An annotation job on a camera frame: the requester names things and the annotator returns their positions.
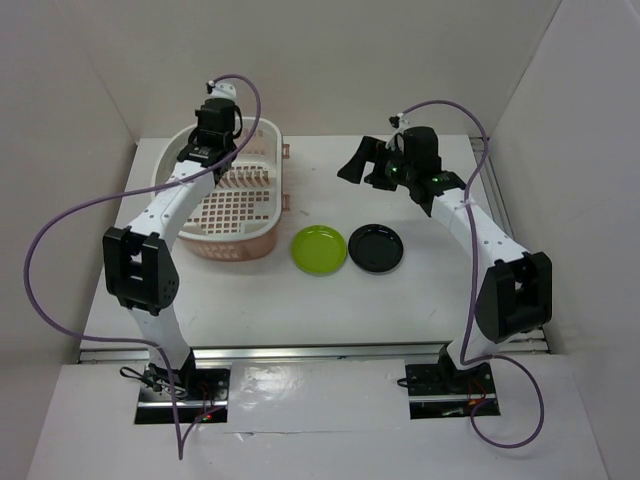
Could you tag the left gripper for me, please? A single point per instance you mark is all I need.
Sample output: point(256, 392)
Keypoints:
point(198, 125)

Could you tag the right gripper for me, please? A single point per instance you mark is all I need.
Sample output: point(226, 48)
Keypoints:
point(353, 169)

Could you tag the black plate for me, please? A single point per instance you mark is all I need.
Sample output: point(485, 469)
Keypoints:
point(375, 248)

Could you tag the green plastic plate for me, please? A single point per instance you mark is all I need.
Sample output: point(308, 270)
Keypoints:
point(318, 250)

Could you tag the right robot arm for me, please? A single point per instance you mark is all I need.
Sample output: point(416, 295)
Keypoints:
point(513, 287)

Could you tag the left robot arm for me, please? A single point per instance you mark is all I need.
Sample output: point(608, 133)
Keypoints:
point(139, 269)

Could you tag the white slotted dish rack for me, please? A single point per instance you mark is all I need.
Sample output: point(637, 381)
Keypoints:
point(235, 195)

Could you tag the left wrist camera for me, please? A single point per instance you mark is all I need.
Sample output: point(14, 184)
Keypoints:
point(221, 90)

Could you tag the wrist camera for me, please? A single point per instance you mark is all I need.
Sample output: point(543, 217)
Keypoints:
point(399, 125)
point(221, 90)

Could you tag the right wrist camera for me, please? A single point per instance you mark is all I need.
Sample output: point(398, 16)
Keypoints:
point(399, 125)

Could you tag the right side aluminium rail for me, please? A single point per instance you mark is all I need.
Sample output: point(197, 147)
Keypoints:
point(495, 198)

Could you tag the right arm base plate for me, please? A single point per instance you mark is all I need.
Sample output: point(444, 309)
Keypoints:
point(431, 396)

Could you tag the aluminium table rail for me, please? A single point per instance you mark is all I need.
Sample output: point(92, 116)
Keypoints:
point(274, 354)

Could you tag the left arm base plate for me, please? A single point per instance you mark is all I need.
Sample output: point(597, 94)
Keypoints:
point(207, 397)

